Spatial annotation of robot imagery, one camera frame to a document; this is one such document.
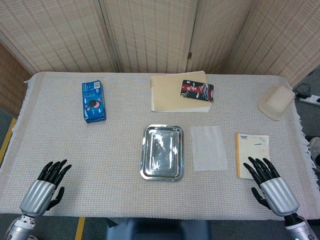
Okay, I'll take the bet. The black cable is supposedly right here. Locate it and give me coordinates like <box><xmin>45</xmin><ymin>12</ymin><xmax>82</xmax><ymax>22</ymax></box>
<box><xmin>292</xmin><ymin>83</ymin><xmax>312</xmax><ymax>99</ymax></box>

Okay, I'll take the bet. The white woven tablecloth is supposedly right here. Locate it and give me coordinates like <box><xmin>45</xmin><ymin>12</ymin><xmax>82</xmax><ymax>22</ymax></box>
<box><xmin>0</xmin><ymin>71</ymin><xmax>320</xmax><ymax>221</ymax></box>

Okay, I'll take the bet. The white power strip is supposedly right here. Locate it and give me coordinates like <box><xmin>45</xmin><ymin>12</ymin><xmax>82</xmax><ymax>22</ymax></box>
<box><xmin>299</xmin><ymin>94</ymin><xmax>320</xmax><ymax>106</ymax></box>

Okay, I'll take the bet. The beige paper food container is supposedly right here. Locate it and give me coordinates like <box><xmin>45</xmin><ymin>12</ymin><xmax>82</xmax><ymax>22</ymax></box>
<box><xmin>258</xmin><ymin>85</ymin><xmax>296</xmax><ymax>121</ymax></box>

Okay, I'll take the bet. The dark patterned snack packet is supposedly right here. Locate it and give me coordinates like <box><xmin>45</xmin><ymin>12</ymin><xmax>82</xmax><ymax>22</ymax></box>
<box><xmin>180</xmin><ymin>79</ymin><xmax>215</xmax><ymax>103</ymax></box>

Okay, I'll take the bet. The beige spiral notebook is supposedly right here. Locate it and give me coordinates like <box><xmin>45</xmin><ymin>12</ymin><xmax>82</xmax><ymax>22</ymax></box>
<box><xmin>150</xmin><ymin>70</ymin><xmax>212</xmax><ymax>113</ymax></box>

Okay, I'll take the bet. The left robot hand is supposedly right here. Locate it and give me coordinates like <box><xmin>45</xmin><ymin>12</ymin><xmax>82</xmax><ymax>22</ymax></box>
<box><xmin>19</xmin><ymin>159</ymin><xmax>73</xmax><ymax>218</ymax></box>

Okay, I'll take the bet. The rectangular metal tray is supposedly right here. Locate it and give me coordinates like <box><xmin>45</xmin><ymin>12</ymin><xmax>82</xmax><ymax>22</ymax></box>
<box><xmin>140</xmin><ymin>124</ymin><xmax>185</xmax><ymax>182</ymax></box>

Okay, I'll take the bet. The woven folding screen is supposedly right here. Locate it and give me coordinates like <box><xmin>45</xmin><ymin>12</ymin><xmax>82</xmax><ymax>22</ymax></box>
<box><xmin>0</xmin><ymin>0</ymin><xmax>320</xmax><ymax>118</ymax></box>

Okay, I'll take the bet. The blue Oreo cookie box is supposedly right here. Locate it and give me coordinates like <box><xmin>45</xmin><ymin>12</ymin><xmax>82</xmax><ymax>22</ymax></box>
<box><xmin>81</xmin><ymin>79</ymin><xmax>107</xmax><ymax>124</ymax></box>

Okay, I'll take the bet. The white booklet with orange spine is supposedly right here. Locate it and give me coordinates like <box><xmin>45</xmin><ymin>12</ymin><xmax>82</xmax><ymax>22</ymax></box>
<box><xmin>236</xmin><ymin>132</ymin><xmax>274</xmax><ymax>181</ymax></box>

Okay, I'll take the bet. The translucent white sheet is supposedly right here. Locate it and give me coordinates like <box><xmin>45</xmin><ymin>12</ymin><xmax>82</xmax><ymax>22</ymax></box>
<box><xmin>190</xmin><ymin>125</ymin><xmax>229</xmax><ymax>172</ymax></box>

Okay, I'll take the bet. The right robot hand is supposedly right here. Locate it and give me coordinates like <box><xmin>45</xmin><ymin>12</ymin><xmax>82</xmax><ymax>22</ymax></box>
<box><xmin>243</xmin><ymin>156</ymin><xmax>300</xmax><ymax>218</ymax></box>

